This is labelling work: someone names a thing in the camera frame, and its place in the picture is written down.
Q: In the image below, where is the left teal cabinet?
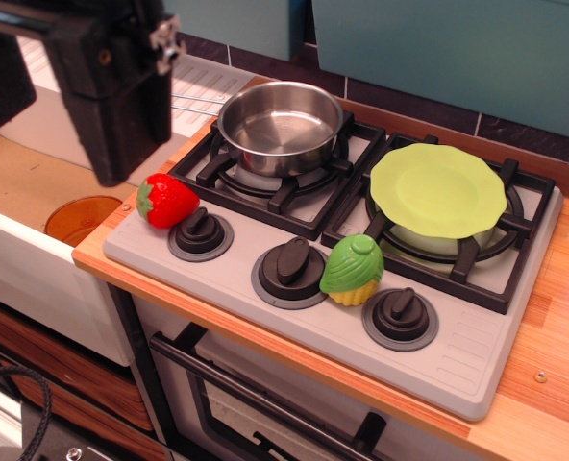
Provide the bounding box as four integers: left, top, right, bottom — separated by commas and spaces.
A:
163, 0, 307, 61

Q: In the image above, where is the black burner grate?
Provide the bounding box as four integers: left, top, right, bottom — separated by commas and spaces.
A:
169, 112, 386, 240
321, 133, 561, 314

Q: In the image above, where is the right black stove knob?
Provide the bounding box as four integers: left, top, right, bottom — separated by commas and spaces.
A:
361, 287, 439, 352

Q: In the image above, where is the light green plastic plate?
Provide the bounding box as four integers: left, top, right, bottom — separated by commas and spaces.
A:
370, 143, 507, 239

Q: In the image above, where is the left black stove knob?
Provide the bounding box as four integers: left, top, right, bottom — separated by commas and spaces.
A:
167, 206, 235, 263

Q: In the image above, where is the red toy strawberry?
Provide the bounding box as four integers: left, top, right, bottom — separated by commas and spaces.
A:
136, 173, 200, 229

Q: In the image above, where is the middle black stove knob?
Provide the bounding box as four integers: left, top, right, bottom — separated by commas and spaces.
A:
251, 237, 328, 310

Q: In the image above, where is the right black burner grate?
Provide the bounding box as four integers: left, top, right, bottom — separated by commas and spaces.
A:
321, 133, 561, 314

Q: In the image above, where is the toy oven door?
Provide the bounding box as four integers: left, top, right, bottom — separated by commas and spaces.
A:
134, 298, 473, 460

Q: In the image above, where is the white toy sink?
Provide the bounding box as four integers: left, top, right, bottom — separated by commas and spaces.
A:
0, 38, 250, 366

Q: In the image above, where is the stainless steel pot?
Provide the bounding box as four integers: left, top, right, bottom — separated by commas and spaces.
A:
172, 82, 344, 178

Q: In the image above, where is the toy corncob with green husk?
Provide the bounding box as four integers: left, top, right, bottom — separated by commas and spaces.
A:
319, 234, 384, 306

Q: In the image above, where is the left black burner grate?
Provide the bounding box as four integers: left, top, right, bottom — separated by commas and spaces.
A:
169, 112, 386, 240

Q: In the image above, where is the wood grain drawer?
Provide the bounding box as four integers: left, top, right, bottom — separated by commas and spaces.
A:
0, 303, 167, 460

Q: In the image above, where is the grey toy stove top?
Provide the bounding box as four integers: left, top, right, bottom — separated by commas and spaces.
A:
102, 119, 565, 424

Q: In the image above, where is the black stove knob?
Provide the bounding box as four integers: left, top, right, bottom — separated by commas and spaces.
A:
251, 237, 328, 310
361, 287, 439, 352
167, 206, 235, 263

